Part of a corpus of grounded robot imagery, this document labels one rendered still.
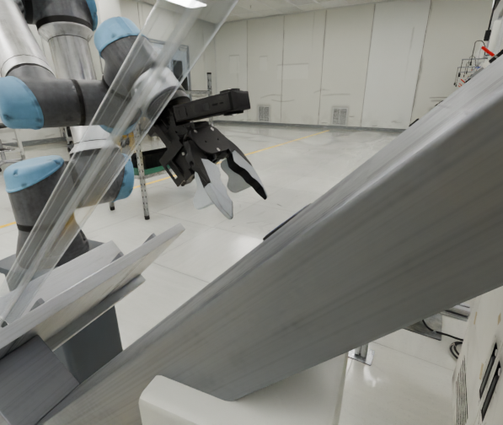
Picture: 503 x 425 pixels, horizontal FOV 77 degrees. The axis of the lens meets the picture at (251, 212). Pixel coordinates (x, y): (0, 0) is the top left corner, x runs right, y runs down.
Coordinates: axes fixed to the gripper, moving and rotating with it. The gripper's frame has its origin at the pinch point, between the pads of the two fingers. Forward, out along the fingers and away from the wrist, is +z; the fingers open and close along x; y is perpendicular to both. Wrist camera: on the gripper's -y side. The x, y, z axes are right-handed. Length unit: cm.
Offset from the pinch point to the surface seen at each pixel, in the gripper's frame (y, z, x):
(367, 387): 40, 67, -48
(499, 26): -101, -24, -459
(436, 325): 27, 79, -93
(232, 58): 342, -487, -871
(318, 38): 116, -323, -871
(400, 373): 34, 73, -60
